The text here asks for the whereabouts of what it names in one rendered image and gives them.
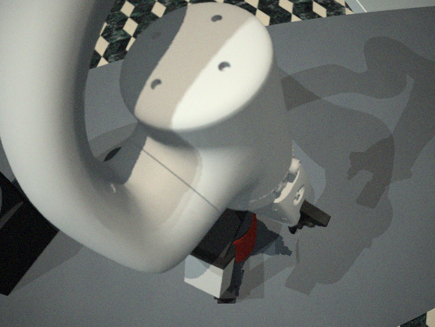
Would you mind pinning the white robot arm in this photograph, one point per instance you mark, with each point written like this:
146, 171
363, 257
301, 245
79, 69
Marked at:
203, 83

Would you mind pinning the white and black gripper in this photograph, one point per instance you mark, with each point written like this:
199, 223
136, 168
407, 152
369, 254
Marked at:
291, 205

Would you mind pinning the red kettle with grey lid and handle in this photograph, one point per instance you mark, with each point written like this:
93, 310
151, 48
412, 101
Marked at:
242, 247

